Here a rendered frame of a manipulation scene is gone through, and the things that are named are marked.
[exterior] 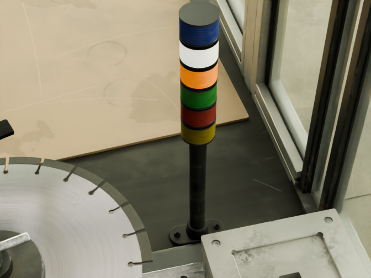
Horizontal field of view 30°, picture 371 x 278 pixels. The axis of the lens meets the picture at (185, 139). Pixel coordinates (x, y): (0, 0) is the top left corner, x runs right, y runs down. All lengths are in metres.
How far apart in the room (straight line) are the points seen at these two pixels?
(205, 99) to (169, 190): 0.32
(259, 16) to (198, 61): 0.38
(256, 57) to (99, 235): 0.51
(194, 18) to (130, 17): 0.69
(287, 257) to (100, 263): 0.23
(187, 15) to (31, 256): 0.32
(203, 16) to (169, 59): 0.58
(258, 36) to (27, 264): 0.57
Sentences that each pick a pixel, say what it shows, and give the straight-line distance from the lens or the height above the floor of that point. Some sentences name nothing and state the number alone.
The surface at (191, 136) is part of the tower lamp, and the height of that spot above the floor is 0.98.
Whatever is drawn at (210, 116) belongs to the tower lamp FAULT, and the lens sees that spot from 0.85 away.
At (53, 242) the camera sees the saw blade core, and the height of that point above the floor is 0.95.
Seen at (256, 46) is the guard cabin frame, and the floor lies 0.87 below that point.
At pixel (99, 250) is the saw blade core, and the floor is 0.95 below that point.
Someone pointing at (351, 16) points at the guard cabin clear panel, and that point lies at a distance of 0.86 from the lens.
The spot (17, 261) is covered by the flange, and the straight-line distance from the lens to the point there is 0.80.
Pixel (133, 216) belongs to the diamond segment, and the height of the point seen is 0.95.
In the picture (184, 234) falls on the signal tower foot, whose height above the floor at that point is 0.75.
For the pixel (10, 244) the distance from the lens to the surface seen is 0.77.
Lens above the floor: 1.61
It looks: 47 degrees down
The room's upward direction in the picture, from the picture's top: 1 degrees counter-clockwise
